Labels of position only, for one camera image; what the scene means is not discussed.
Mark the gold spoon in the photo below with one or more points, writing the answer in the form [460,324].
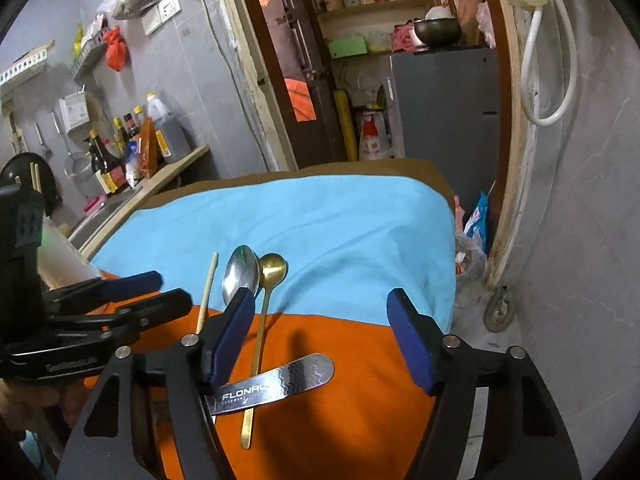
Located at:
[272,267]

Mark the clear glass bottle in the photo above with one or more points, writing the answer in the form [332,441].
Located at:
[138,115]

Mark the white wall basket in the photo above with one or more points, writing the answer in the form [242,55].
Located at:
[25,67]

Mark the pink soap box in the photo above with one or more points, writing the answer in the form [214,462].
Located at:
[95,204]

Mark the blue floor packet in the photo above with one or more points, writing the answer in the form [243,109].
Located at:
[477,217]

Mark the wooden shelf unit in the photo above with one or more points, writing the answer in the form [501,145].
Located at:
[380,7]

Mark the yellow cap sauce bottle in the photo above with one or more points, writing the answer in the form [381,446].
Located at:
[119,130]

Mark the person's left hand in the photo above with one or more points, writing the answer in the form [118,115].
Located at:
[35,402]

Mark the black wok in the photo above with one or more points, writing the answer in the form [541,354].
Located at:
[50,195]

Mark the patterned steel knife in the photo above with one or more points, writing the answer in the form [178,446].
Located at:
[295,372]

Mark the blue white packet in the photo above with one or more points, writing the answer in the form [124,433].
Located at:
[132,170]

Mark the dark sauce bottle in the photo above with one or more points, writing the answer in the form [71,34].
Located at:
[131,127]

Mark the white wall utensil holder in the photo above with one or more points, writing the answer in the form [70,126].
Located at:
[74,110]

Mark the green snack packet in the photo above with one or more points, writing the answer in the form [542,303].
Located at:
[78,40]

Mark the wooden spatula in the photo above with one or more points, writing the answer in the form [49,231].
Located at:
[15,135]

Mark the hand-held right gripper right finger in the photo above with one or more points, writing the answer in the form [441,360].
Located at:
[410,340]

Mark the green box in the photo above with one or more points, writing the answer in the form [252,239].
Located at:
[347,47]

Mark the steel ladle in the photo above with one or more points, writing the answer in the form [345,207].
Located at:
[45,147]

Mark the red white bottle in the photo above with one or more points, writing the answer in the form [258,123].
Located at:
[372,135]

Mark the red spice bag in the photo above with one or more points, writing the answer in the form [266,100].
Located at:
[149,150]

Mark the brown door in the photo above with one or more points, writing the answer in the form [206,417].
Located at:
[280,50]

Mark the mesh strainer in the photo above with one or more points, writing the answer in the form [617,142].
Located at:
[75,165]

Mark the pink cloth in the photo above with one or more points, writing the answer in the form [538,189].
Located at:
[402,37]

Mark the striped blanket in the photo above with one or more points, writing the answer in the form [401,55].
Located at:
[325,225]

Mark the clear floor plastic bag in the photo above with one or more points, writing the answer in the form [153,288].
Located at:
[470,270]

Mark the white wall socket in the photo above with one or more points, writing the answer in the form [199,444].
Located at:
[169,5]

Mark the yellow roll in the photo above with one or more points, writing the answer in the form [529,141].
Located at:
[346,125]

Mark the grey cabinet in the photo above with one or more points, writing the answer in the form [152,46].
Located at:
[440,120]

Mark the dark metal bowl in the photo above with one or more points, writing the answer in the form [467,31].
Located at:
[437,32]

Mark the cooking oil jug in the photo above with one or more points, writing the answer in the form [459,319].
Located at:
[172,140]

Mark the silver spoon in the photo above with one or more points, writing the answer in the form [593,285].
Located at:
[240,270]

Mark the wooden cutting board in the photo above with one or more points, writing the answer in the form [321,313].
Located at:
[470,5]

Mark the white wall switch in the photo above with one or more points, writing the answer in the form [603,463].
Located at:
[152,21]

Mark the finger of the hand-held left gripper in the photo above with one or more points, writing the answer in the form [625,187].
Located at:
[160,305]
[135,282]

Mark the door frame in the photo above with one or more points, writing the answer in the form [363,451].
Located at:
[505,110]

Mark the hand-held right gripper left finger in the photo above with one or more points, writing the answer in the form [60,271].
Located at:
[232,335]

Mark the red plastic bag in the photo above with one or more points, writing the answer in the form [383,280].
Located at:
[116,52]

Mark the grey wall shelf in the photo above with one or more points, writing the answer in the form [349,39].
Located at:
[87,62]

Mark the stainless steel sink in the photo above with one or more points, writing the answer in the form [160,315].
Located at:
[100,220]

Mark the large soy sauce bottle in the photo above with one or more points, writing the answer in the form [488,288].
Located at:
[107,175]

